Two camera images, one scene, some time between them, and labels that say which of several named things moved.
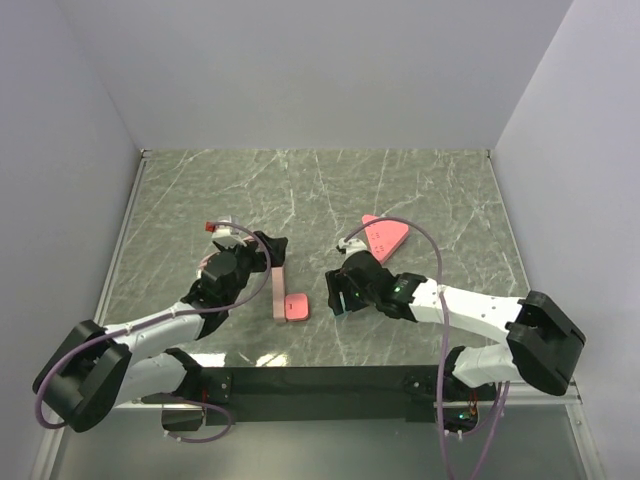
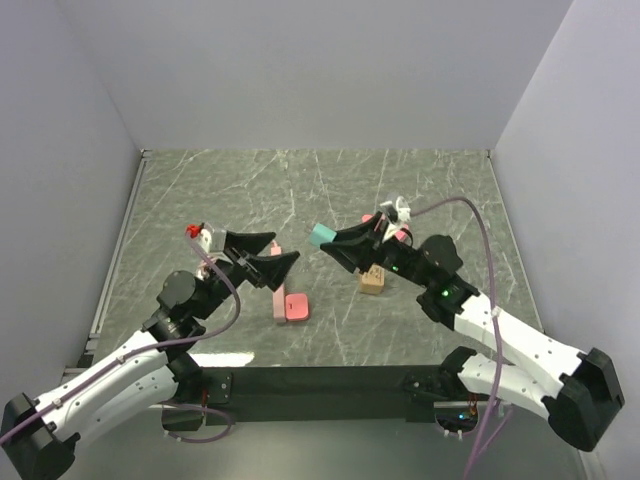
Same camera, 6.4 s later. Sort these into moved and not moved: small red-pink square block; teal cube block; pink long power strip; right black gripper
Moved: teal cube block; right black gripper
Not moved: pink long power strip; small red-pink square block
